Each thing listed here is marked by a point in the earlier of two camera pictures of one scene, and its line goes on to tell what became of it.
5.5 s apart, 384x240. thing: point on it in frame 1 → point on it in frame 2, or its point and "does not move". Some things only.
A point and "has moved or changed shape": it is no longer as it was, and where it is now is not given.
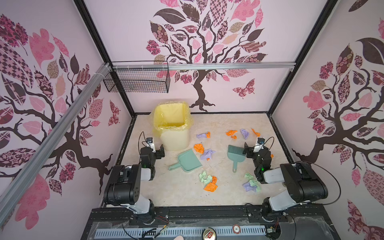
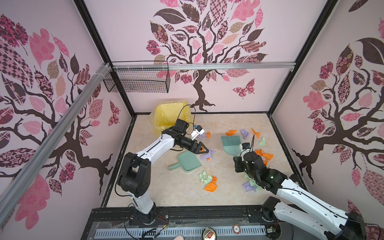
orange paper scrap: (212, 186) does not move
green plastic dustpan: (187, 161) does not move
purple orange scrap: (207, 135) does not move
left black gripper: (160, 153) → (195, 150)
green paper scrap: (205, 179) does not move
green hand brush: (235, 154) has moved or changed shape
